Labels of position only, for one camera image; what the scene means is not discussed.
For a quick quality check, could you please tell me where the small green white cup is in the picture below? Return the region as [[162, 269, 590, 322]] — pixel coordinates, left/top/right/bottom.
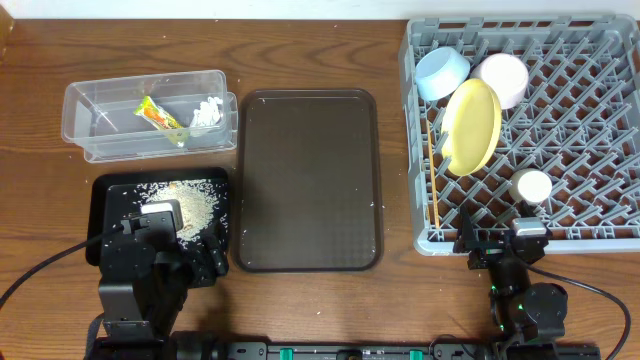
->
[[508, 168, 553, 205]]

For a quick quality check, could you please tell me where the wooden chopstick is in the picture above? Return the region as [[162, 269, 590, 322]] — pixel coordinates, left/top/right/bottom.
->
[[426, 120, 441, 230]]

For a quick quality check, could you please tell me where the pile of rice grains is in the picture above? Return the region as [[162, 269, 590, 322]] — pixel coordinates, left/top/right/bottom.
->
[[102, 179, 229, 250]]

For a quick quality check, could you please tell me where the yellow plate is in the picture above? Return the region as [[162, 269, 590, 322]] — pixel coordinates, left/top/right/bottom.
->
[[441, 79, 502, 177]]

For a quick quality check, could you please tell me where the pink white bowl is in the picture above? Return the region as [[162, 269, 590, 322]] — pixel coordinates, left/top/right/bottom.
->
[[471, 53, 529, 110]]

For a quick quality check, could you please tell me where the green orange snack wrapper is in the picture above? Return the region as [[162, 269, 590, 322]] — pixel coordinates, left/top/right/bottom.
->
[[134, 96, 189, 148]]

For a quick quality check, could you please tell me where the white tissue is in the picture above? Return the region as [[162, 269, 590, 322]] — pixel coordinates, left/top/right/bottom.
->
[[190, 97, 224, 131]]

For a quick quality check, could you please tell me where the light blue bowl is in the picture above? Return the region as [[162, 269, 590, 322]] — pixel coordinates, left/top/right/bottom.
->
[[415, 47, 471, 102]]

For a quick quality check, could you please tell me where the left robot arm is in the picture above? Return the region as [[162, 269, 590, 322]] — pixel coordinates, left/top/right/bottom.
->
[[84, 200, 229, 359]]

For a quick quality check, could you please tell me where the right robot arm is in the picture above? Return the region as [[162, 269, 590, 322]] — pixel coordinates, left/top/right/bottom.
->
[[453, 203, 568, 359]]

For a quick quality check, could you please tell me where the black waste tray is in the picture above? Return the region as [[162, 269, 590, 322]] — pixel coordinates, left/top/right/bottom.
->
[[87, 167, 230, 251]]

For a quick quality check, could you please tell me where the grey dishwasher rack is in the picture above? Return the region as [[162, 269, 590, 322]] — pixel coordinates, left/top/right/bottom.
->
[[399, 15, 639, 256]]

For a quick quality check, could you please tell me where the clear plastic bin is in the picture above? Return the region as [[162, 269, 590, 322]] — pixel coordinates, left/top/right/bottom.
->
[[61, 70, 238, 163]]

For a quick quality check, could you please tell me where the dark brown serving tray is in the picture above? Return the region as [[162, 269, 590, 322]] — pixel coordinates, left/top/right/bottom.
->
[[232, 89, 384, 273]]

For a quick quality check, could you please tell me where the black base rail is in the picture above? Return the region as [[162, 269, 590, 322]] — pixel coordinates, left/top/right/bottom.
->
[[89, 339, 601, 360]]

